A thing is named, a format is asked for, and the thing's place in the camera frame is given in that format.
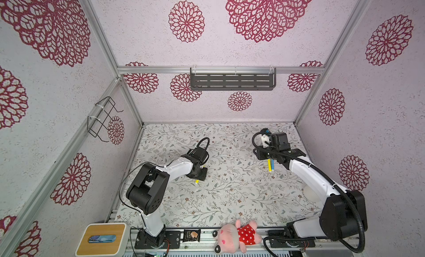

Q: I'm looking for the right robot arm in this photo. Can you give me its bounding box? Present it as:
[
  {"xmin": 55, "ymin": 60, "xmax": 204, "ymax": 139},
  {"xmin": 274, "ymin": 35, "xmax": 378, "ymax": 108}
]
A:
[{"xmin": 251, "ymin": 128, "xmax": 368, "ymax": 242}]

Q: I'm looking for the small dark snack packet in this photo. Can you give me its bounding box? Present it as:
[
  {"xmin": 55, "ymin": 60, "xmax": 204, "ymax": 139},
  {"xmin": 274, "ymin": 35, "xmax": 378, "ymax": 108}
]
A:
[{"xmin": 182, "ymin": 229, "xmax": 201, "ymax": 243}]

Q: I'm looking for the dark grey wall shelf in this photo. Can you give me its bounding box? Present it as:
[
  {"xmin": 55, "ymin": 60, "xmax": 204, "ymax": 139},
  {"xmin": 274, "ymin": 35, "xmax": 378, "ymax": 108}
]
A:
[{"xmin": 189, "ymin": 68, "xmax": 276, "ymax": 91}]

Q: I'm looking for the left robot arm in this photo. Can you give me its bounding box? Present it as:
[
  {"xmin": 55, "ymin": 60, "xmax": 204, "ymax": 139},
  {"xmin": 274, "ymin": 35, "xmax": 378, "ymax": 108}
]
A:
[{"xmin": 126, "ymin": 146, "xmax": 209, "ymax": 240}]

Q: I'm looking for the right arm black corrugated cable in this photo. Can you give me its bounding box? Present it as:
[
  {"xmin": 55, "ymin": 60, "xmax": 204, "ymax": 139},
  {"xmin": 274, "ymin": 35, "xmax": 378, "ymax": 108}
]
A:
[{"xmin": 251, "ymin": 130, "xmax": 366, "ymax": 254}]

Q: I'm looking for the pink pig plush toy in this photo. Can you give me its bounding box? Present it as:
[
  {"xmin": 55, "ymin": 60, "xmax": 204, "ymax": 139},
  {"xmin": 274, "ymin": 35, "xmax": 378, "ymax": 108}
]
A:
[{"xmin": 212, "ymin": 219, "xmax": 262, "ymax": 255}]

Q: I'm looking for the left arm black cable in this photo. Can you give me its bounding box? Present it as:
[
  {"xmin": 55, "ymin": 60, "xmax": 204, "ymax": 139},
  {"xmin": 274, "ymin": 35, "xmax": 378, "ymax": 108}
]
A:
[{"xmin": 117, "ymin": 136, "xmax": 211, "ymax": 221}]

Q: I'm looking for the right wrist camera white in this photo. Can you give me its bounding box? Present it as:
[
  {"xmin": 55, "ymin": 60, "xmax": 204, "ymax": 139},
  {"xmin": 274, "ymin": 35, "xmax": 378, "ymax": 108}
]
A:
[{"xmin": 260, "ymin": 128, "xmax": 272, "ymax": 148}]

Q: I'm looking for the black wire wall rack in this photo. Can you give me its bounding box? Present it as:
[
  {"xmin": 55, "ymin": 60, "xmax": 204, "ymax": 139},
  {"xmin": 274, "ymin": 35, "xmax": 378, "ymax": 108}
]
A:
[{"xmin": 87, "ymin": 96, "xmax": 125, "ymax": 145}]

